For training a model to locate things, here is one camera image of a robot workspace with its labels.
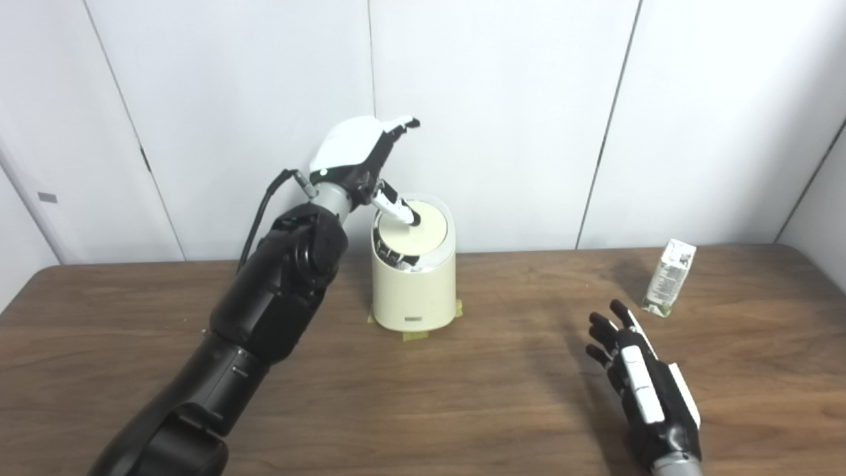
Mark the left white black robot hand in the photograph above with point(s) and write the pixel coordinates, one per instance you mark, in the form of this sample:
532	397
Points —
347	149

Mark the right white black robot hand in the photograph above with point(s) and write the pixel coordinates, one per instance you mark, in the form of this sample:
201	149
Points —
651	390

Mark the round cream bin lid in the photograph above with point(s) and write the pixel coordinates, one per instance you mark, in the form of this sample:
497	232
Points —
416	238

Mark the white green milk carton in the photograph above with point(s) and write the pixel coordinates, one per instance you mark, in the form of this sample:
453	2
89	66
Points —
669	277

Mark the cream-colored bin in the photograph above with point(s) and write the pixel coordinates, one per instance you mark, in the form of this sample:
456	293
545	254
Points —
416	297

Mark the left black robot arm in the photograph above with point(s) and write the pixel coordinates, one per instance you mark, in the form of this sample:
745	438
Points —
258	317

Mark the wide yellow tape piece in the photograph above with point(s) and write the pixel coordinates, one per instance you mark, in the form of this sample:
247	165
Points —
415	335

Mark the grey wall label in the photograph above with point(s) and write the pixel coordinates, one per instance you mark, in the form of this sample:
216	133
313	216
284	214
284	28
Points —
47	197

